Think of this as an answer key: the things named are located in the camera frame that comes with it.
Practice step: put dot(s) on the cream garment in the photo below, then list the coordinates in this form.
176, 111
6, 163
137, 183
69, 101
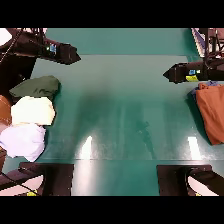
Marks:
32, 111

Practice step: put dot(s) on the orange-brown garment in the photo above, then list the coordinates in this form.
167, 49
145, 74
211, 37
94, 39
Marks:
212, 111

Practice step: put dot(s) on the dark green garment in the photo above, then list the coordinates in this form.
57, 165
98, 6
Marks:
37, 86

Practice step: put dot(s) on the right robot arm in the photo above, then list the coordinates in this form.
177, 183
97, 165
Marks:
203, 70

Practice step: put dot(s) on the blue garment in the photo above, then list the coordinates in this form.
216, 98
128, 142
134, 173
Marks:
211, 84

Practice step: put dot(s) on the pale lilac garment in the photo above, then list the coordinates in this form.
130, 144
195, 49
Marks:
24, 141

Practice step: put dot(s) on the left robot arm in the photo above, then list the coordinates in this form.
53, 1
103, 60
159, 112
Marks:
31, 45

